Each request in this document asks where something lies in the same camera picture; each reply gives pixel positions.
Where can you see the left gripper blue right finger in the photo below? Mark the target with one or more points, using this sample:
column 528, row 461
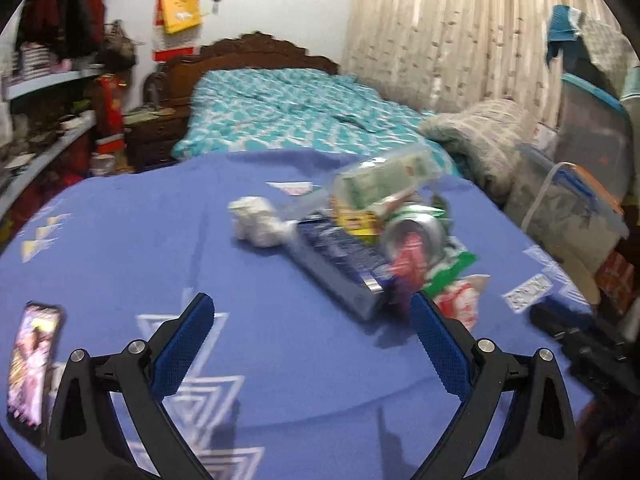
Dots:
column 538, row 436

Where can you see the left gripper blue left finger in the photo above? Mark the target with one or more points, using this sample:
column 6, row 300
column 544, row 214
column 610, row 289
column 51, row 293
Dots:
column 86, row 440

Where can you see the green white paper wrapper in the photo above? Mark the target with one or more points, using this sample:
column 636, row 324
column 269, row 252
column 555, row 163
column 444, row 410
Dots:
column 456, row 259

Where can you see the green aluminium can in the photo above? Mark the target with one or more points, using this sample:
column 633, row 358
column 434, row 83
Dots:
column 429, row 223

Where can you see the dark blue milk carton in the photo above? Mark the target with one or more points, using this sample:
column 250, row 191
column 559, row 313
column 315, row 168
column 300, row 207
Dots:
column 356, row 274

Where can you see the clear plastic labelled container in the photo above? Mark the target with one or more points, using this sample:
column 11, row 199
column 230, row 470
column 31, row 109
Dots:
column 391, row 173

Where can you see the beige round trash bin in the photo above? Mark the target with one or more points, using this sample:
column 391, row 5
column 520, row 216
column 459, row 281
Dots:
column 580, row 276

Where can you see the smartphone with lit screen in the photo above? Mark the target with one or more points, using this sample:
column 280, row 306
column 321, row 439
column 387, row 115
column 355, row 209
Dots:
column 29, row 372

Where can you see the red white plastic bag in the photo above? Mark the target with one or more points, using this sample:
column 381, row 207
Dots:
column 460, row 299

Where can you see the clear storage box blue lid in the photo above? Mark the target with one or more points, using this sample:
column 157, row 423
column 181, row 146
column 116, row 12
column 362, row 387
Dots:
column 558, row 204

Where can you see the blue patterned bed cover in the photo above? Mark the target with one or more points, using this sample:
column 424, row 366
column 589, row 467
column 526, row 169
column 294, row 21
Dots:
column 287, row 385

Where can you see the pink foil snack wrapper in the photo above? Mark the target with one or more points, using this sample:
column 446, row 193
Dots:
column 409, row 268

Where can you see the folded grey checked blanket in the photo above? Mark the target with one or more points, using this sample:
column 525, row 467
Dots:
column 483, row 140

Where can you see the crumpled white tissue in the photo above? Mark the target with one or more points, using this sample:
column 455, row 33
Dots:
column 255, row 221

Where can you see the orange snack wrapper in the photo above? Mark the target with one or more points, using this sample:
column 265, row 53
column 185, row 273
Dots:
column 360, row 223

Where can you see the red fire extinguisher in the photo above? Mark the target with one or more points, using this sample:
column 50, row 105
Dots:
column 107, row 104

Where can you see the grey metal shelf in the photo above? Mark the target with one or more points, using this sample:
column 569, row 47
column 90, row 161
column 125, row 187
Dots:
column 46, row 115

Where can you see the teal patterned quilt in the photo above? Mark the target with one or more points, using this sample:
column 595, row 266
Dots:
column 255, row 110

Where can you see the carved wooden headboard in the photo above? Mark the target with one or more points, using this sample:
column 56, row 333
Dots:
column 173, row 81

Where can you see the brown handbag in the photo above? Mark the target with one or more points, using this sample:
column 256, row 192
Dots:
column 117, row 51

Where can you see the red yellow wall calendar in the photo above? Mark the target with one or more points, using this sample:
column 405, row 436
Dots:
column 176, row 28

